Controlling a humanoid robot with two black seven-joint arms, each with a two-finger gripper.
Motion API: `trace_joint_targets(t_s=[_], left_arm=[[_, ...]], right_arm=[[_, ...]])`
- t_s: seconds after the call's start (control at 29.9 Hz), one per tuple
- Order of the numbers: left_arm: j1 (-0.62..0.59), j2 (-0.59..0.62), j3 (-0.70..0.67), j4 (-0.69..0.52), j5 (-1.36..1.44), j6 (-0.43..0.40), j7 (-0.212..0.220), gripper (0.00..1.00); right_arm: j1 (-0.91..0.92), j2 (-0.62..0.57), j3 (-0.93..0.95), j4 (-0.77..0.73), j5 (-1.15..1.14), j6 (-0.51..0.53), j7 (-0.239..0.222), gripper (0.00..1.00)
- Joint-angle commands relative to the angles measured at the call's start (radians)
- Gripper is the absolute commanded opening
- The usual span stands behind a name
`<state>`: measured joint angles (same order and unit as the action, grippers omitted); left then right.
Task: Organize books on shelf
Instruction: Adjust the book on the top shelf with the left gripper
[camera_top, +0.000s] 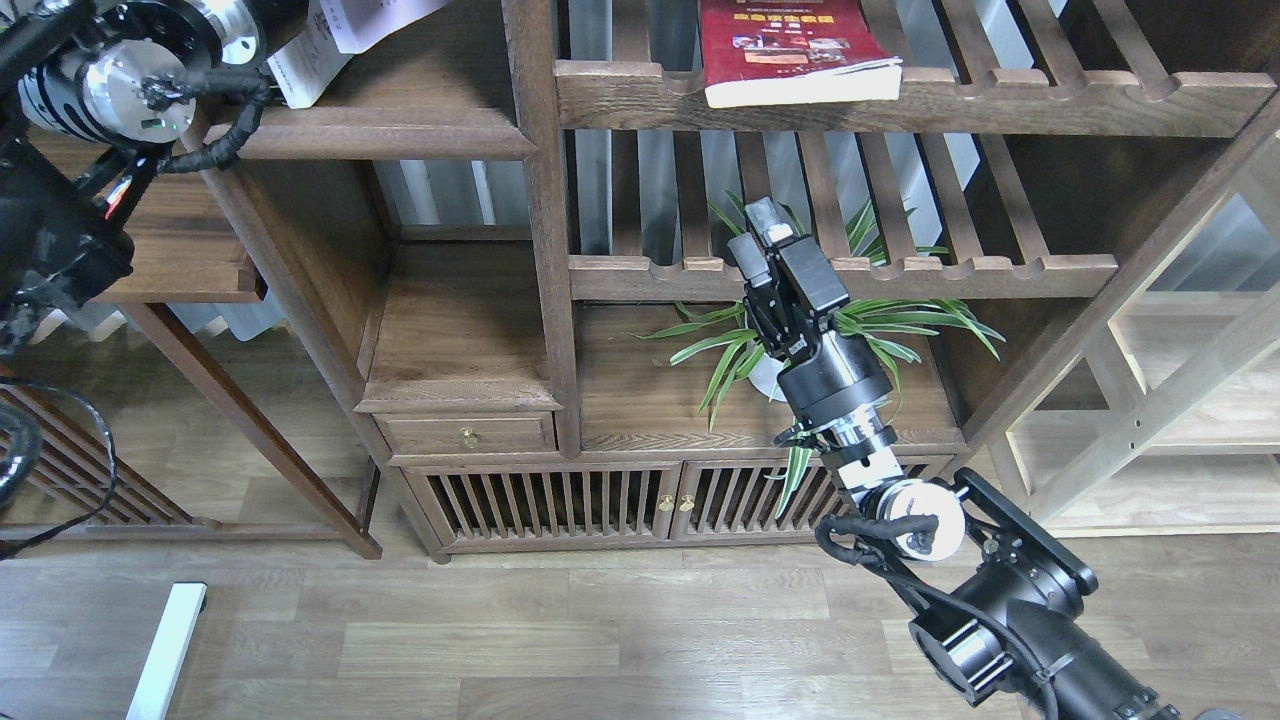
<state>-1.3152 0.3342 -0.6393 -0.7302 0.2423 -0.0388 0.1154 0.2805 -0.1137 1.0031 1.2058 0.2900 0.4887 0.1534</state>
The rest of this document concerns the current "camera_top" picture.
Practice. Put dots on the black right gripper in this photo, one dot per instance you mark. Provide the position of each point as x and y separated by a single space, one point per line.
792 297

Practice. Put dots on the red cover book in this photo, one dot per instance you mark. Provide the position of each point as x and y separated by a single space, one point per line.
770 53

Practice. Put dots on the white book blue chinese title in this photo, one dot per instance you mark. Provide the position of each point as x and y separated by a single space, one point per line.
305 66

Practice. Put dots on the white lavender-edged book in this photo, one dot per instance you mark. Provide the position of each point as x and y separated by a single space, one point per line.
358 25

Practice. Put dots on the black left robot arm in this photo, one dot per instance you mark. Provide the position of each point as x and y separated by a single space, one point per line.
100 98

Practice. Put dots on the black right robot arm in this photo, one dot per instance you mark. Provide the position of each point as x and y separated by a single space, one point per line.
995 596

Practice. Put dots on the green spider plant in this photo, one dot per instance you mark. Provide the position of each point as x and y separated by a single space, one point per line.
878 321

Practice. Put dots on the white plant pot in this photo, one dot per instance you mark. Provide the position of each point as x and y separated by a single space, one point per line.
765 378

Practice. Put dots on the dark wooden bookshelf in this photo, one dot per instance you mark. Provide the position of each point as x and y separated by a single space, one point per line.
475 235

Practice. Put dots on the white metal base leg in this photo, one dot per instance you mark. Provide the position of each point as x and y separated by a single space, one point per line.
159 677

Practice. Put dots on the light wooden shelf frame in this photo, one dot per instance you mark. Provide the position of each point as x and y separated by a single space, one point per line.
1167 424

